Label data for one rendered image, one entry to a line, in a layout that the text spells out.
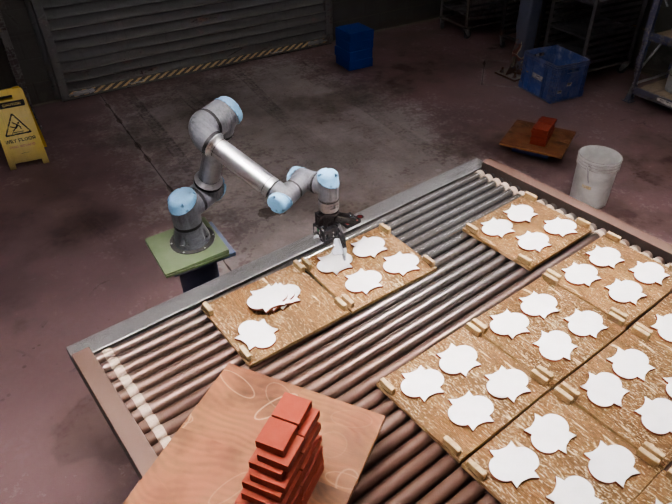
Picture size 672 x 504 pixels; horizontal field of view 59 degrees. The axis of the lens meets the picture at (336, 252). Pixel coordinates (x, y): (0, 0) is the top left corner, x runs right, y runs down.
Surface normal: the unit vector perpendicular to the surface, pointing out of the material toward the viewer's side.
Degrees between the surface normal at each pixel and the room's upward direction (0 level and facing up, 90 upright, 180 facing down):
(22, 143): 78
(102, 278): 0
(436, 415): 0
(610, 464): 0
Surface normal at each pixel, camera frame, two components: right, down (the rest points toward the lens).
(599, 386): -0.01, -0.79
